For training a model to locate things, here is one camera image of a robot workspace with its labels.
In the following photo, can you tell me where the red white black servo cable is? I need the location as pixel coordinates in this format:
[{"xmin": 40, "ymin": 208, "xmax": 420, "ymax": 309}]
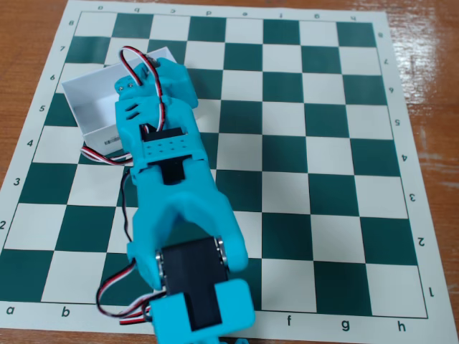
[
  {"xmin": 80, "ymin": 144, "xmax": 136, "ymax": 245},
  {"xmin": 95, "ymin": 260, "xmax": 161, "ymax": 325}
]

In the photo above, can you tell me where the looped red white black cable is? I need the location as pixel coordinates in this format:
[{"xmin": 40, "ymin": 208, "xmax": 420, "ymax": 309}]
[{"xmin": 118, "ymin": 45, "xmax": 169, "ymax": 133}]

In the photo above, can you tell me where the green and white chessboard mat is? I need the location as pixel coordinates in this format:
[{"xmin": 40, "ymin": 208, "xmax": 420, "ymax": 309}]
[{"xmin": 0, "ymin": 0, "xmax": 439, "ymax": 341}]

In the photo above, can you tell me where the white cardboard box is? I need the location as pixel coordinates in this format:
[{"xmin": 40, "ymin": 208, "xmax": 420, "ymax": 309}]
[{"xmin": 60, "ymin": 47, "xmax": 197, "ymax": 160}]

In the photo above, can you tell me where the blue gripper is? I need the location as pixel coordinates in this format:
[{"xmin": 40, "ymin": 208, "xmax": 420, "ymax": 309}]
[{"xmin": 113, "ymin": 57, "xmax": 199, "ymax": 145}]

